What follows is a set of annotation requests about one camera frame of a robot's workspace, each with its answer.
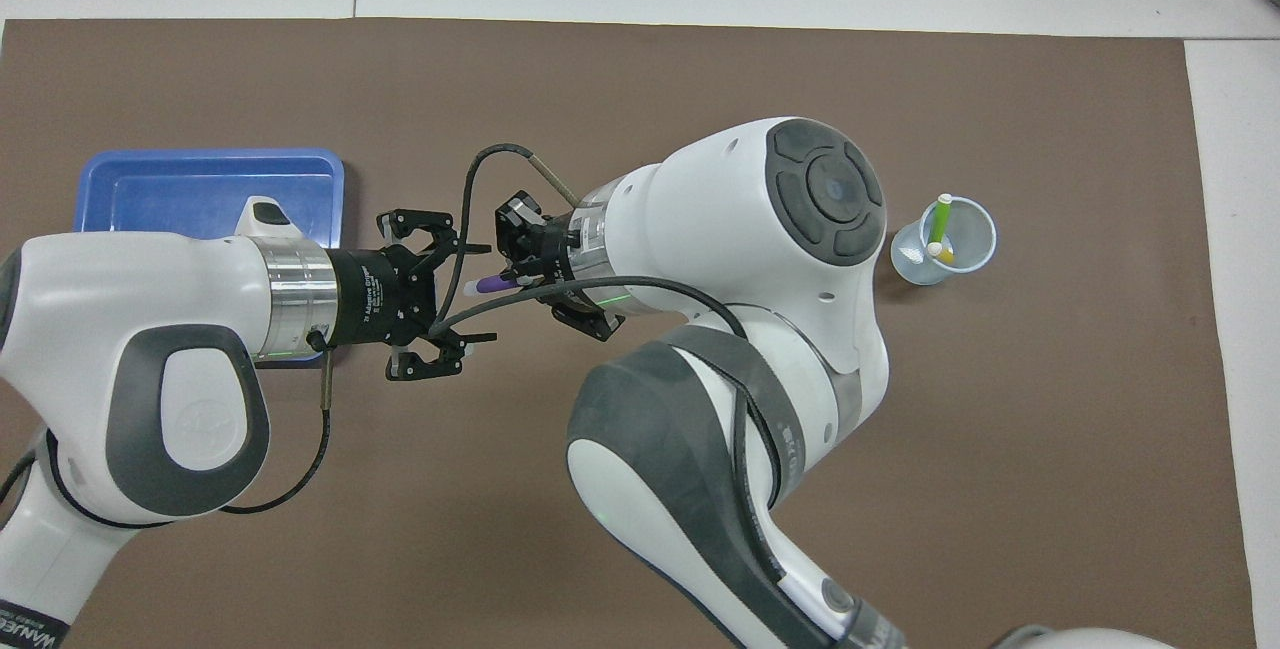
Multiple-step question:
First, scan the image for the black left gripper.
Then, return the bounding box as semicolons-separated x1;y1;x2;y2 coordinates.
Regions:
335;209;496;382

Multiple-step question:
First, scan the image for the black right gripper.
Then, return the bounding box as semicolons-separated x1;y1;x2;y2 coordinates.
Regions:
497;191;626;342

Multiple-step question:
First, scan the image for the blue plastic tray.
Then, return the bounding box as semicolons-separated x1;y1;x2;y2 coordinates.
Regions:
73;148;346;367

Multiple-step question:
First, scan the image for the brown paper table mat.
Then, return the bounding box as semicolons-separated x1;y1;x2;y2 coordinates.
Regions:
0;17;1259;649

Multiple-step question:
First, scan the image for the translucent plastic cup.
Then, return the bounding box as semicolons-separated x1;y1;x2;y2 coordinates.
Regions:
890;195;998;287

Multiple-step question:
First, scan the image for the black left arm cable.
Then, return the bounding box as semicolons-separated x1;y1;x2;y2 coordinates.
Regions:
0;327;334;530

